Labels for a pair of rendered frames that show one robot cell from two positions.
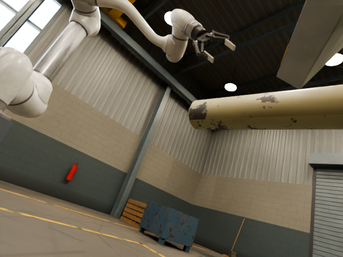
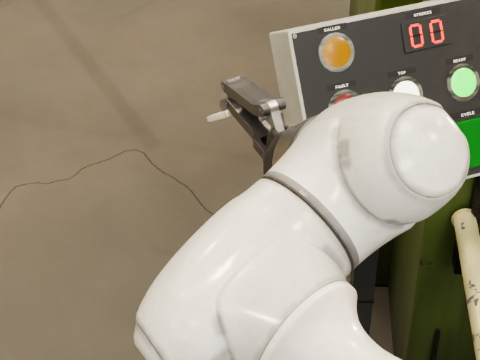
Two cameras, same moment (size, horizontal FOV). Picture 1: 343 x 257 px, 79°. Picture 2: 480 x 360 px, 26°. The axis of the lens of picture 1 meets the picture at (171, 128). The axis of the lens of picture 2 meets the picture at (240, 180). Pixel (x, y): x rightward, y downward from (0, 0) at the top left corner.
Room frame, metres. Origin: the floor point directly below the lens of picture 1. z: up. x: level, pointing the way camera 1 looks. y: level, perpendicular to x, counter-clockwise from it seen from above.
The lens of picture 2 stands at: (1.36, 0.58, 1.94)
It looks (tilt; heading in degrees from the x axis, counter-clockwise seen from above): 38 degrees down; 230
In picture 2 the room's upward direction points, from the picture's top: straight up
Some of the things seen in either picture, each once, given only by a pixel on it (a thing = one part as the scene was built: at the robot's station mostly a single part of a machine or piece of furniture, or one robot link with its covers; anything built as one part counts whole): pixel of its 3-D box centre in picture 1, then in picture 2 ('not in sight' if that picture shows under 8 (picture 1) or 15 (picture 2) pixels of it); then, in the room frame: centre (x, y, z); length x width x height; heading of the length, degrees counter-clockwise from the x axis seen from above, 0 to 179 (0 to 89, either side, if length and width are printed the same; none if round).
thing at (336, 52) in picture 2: not in sight; (336, 52); (0.39, -0.34, 1.16); 0.05 x 0.03 x 0.04; 136
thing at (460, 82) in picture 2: not in sight; (463, 82); (0.22, -0.23, 1.09); 0.05 x 0.03 x 0.04; 136
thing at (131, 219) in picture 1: (143, 215); not in sight; (7.37, -0.13, 0.35); 1.26 x 0.88 x 0.70; 37
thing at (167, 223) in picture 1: (166, 225); not in sight; (5.43, -0.69, 0.36); 1.21 x 0.81 x 0.72; 25
